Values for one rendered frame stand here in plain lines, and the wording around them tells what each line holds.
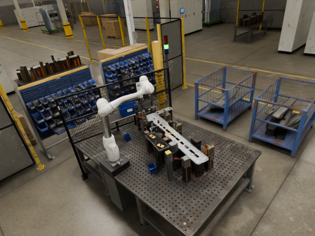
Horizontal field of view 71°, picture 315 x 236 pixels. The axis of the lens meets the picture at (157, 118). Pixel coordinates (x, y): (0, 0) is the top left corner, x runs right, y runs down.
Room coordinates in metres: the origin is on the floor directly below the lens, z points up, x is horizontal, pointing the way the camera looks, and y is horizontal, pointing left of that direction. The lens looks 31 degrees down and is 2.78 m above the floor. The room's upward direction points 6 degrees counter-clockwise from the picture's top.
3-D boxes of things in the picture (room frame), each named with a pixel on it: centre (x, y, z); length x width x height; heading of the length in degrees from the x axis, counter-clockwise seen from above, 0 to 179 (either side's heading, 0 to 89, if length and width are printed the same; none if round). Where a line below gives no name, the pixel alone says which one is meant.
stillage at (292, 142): (3.46, -2.42, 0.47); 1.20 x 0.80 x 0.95; 133
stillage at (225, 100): (4.46, -1.58, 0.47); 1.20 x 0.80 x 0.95; 131
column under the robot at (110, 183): (2.30, 0.65, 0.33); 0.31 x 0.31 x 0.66; 42
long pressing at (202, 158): (2.50, -0.17, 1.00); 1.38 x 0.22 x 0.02; 26
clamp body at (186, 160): (1.91, -0.27, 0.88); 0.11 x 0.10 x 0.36; 116
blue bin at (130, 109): (3.21, 0.46, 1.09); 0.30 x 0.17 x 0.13; 109
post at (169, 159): (1.93, -0.07, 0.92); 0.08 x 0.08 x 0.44; 26
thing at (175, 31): (5.92, -0.59, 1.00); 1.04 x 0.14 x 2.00; 132
